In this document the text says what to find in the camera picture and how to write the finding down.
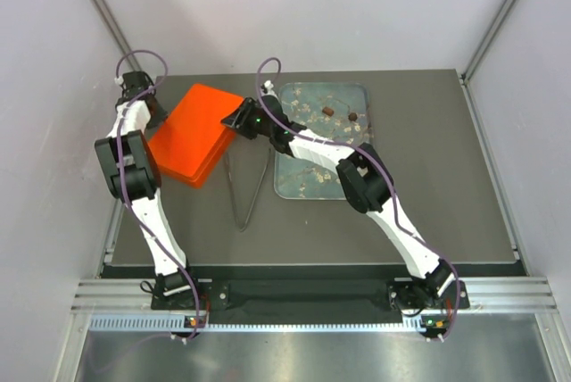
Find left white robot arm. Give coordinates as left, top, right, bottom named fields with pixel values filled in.
left=95, top=95, right=203, bottom=311

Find grey cable duct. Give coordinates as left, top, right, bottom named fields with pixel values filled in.
left=88, top=314, right=447, bottom=334

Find brown square chocolate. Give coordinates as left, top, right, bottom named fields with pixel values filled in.
left=322, top=107, right=335, bottom=117

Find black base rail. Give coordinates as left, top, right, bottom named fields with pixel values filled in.
left=140, top=264, right=469, bottom=324

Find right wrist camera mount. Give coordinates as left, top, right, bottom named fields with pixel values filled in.
left=261, top=80, right=278, bottom=99

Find orange box lid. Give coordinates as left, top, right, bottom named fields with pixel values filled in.
left=145, top=82, right=246, bottom=180

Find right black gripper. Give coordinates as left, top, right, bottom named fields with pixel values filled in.
left=220, top=98, right=274, bottom=141

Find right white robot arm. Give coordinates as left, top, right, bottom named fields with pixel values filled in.
left=221, top=95, right=461, bottom=319

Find floral blue tray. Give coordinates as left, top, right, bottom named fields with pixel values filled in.
left=274, top=82, right=373, bottom=200

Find metal tongs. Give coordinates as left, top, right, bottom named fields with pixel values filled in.
left=222, top=149, right=273, bottom=233

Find orange chocolate box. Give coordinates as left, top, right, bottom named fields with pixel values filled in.
left=151, top=132, right=236, bottom=188

